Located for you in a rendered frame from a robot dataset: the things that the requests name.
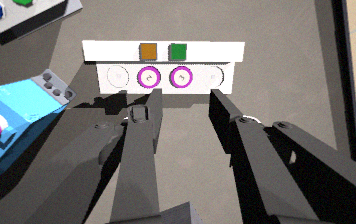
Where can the white tray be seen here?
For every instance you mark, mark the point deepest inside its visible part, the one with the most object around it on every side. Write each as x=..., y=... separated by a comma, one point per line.
x=119, y=63

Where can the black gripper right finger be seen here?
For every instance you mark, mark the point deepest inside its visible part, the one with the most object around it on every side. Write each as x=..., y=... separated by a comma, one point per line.
x=322, y=186

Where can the magenta round cap with white number 2 top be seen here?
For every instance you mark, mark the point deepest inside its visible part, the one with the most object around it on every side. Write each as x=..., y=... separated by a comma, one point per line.
x=149, y=77

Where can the dark grey table edge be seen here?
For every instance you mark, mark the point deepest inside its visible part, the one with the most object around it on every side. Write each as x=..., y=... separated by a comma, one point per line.
x=347, y=66

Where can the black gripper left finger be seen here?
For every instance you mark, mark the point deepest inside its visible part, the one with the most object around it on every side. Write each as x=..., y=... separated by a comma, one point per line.
x=67, y=187

